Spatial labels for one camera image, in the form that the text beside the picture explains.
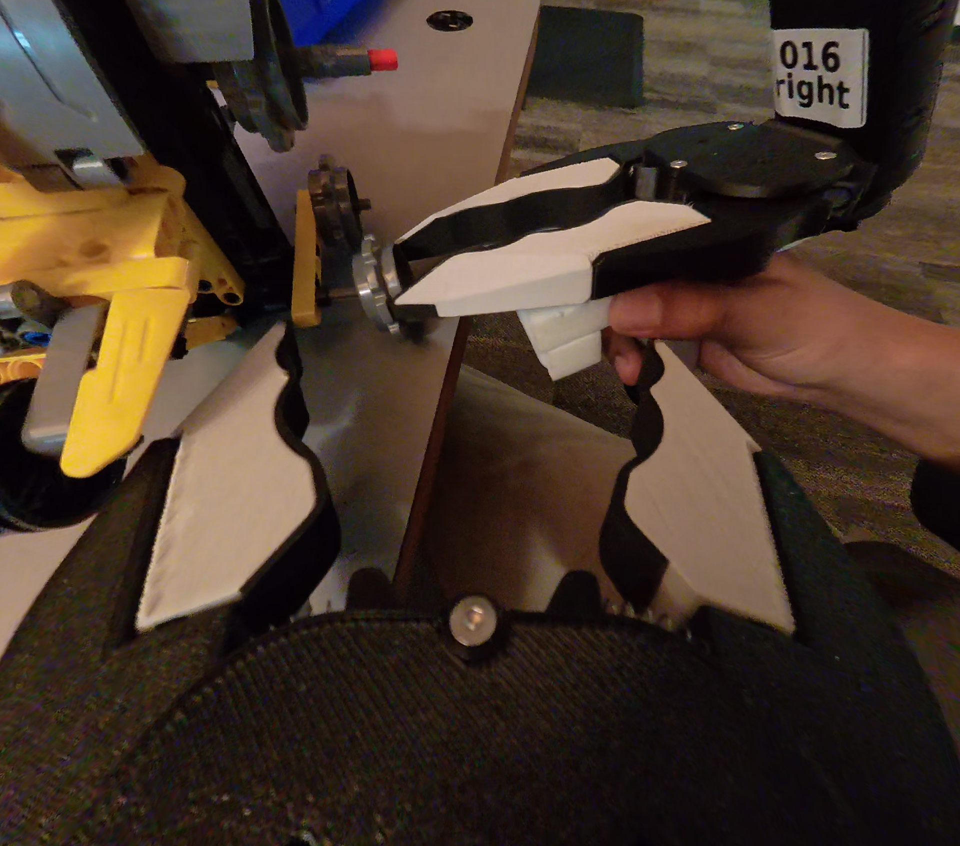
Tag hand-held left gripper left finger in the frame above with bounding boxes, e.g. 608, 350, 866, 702
135, 321, 344, 633

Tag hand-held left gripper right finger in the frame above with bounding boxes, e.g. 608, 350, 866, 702
602, 343, 796, 635

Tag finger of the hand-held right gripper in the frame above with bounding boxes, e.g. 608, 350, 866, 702
392, 156, 625, 266
392, 199, 712, 320

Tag dark grey toy wheel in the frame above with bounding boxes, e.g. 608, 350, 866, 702
309, 154, 372, 247
352, 234, 429, 341

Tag yellow grey toy brick vehicle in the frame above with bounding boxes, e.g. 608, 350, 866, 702
0, 0, 400, 536

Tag person's right hand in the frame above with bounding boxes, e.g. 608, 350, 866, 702
603, 253, 927, 446

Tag black base block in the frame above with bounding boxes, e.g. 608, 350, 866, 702
528, 6, 646, 108

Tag person's beige pants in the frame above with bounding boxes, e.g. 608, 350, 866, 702
420, 366, 762, 615

